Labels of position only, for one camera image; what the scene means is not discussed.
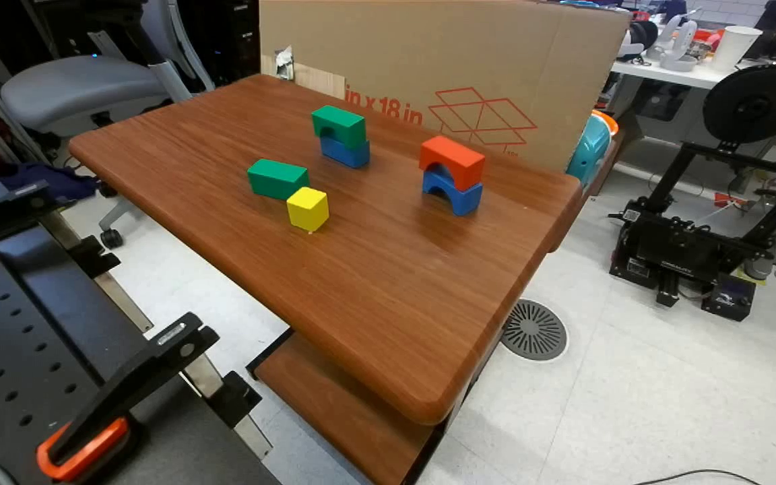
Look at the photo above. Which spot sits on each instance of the orange arch block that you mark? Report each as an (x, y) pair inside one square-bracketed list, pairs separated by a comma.
[(464, 166)]

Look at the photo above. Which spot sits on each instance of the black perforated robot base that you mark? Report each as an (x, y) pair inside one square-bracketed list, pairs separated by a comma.
[(63, 337)]

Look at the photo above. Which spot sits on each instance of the wooden desk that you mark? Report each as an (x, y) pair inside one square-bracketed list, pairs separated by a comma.
[(392, 305)]

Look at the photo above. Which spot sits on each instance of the yellow cube block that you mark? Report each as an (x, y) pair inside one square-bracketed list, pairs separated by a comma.
[(309, 208)]

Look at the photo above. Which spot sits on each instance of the blue block under green arch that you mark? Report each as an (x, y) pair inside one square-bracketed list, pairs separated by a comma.
[(345, 155)]

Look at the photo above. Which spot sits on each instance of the green rectangular block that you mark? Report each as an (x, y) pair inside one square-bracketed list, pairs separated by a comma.
[(276, 179)]

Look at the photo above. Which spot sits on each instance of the round floor drain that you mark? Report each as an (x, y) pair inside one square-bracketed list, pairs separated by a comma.
[(535, 333)]

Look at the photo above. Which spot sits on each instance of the large cardboard box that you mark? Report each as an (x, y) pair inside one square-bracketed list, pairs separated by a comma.
[(516, 75)]

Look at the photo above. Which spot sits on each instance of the teal orange container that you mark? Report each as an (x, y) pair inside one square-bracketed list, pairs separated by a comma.
[(594, 143)]

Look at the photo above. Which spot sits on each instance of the grey office chair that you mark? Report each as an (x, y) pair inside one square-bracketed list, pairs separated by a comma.
[(132, 71)]

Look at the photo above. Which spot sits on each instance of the black orange clamp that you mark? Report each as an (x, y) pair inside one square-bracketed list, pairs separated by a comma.
[(76, 449)]

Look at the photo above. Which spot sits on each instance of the white background table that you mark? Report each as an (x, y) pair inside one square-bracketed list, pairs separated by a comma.
[(725, 61)]

